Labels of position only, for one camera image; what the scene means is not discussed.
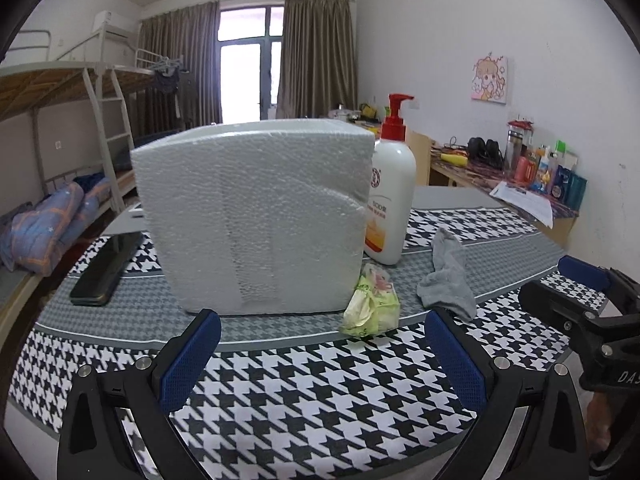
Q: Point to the cartoon wall poster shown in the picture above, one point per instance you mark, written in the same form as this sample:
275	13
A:
490	77

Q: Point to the black phone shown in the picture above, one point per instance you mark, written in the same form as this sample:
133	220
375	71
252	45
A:
102	270

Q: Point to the glass balcony door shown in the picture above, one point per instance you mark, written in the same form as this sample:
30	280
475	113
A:
250	75

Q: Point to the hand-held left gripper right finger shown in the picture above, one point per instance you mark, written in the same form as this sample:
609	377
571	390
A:
457	365

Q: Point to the steel thermos flask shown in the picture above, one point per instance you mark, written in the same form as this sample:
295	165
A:
513	147

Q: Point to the white foam box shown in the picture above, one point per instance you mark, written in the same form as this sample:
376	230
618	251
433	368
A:
250	210

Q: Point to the green plastic bag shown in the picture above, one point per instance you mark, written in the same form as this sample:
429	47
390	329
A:
370	310

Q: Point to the white lotion bottle red pump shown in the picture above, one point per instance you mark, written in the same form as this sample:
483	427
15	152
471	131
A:
390	200

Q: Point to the row of toiletry bottles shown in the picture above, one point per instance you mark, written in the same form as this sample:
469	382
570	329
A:
555	175

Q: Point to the white bed ladder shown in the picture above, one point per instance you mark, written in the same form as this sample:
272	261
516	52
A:
112	135

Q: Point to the cluttered wooden desk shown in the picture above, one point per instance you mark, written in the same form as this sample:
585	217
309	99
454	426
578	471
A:
450	175

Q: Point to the wooden desk with drawers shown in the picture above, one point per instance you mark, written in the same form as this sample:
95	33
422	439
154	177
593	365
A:
362	124

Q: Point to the black headphones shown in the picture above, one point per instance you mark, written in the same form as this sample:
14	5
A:
482	152

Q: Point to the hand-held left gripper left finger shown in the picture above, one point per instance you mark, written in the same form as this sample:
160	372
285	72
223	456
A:
190	365

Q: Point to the white air conditioner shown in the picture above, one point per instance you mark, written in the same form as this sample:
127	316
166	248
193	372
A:
112	25

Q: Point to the yellow tube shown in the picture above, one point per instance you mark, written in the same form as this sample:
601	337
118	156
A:
455	160

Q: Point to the person's right hand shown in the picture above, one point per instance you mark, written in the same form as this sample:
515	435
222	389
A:
600	425

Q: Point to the metal bunk bed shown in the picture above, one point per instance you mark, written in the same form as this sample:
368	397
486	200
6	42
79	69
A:
150	57
45	80

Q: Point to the blue and orange quilt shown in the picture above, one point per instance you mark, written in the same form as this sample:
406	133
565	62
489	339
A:
45	225

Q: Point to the grey hanging garment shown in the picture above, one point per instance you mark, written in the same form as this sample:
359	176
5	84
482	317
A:
187	100

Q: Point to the printed paper sheet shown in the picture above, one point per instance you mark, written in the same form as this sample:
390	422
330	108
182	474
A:
525	202

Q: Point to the grey sock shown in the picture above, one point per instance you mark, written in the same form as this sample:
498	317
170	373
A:
447	285

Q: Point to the dark blue hanging garment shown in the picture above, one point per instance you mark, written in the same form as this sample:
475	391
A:
166	81

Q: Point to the brown curtain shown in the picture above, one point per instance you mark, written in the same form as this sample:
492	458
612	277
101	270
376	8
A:
185	60
315	60

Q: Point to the houndstooth tablecloth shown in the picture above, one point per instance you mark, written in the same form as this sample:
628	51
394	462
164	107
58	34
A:
300	410

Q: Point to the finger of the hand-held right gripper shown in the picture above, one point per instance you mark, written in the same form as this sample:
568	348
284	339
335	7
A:
580	271
550	300

